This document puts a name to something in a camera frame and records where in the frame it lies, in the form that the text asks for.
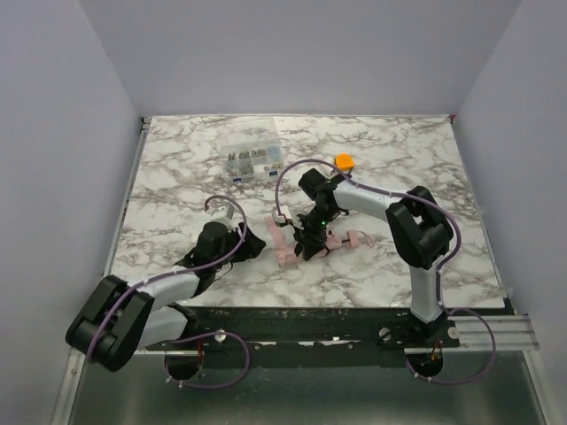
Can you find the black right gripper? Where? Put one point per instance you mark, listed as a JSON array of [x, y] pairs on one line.
[[310, 236]]

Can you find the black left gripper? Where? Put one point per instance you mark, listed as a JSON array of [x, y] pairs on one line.
[[239, 242]]

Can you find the pink folding umbrella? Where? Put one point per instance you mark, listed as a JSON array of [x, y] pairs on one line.
[[288, 254]]

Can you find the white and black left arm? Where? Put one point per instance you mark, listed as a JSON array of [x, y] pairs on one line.
[[120, 317]]

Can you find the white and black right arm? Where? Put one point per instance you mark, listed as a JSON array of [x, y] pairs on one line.
[[420, 231]]

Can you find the white orange small device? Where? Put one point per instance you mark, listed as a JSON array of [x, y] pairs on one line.
[[344, 162]]

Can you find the clear plastic organizer box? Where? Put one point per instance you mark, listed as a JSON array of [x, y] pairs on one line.
[[245, 162]]

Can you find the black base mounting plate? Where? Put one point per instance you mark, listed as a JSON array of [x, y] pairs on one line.
[[235, 352]]

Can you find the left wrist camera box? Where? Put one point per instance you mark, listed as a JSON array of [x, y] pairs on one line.
[[223, 213]]

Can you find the aluminium frame rail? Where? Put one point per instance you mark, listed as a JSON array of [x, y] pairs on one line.
[[465, 331]]

